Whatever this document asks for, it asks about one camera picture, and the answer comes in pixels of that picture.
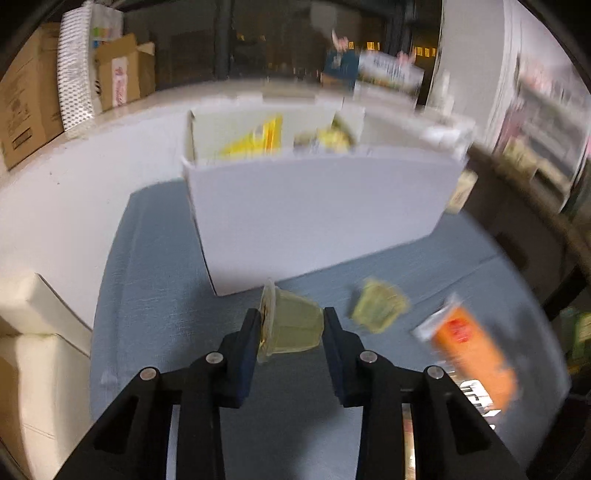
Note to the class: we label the small open cardboard carton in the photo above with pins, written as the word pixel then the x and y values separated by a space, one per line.
pixel 122 69

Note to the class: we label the orange snack packet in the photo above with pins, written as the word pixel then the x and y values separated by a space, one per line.
pixel 475 355

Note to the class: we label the white sofa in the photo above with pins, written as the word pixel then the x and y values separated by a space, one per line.
pixel 32 350

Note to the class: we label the pink plastic item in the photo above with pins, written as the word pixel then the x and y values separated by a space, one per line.
pixel 406 56
pixel 341 41

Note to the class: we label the large brown cardboard carton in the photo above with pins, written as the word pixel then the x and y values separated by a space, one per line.
pixel 25 106

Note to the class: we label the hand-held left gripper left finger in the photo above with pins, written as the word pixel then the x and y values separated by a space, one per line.
pixel 244 357

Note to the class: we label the cluttered storage shelf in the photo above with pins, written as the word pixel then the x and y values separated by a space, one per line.
pixel 549 106

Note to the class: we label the clear jelly cup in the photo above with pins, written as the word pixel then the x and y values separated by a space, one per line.
pixel 293 327

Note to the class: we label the white dotted paper bag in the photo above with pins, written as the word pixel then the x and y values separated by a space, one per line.
pixel 74 74

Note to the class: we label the white cardboard box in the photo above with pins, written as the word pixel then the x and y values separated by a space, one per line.
pixel 314 217

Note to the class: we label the yellow-green snack bag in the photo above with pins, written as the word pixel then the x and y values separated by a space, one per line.
pixel 328 137

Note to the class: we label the black framed window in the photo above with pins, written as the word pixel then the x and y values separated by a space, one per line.
pixel 277 37

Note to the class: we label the printed landscape box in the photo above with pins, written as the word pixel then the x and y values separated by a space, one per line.
pixel 383 71

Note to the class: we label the small green snack packet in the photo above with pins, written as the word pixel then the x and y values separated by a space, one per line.
pixel 379 305

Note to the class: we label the yellow snack packet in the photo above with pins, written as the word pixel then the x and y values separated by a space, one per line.
pixel 258 138

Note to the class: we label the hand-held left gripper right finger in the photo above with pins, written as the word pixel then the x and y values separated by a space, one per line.
pixel 337 362

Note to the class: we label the white bag with coloured squares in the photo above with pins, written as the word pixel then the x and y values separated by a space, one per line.
pixel 106 23

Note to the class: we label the cream carton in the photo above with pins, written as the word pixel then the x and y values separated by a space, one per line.
pixel 519 158

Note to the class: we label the wooden side desk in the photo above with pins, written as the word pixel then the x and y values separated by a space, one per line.
pixel 521 217

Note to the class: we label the yellow tissue pack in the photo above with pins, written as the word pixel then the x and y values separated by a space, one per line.
pixel 463 189

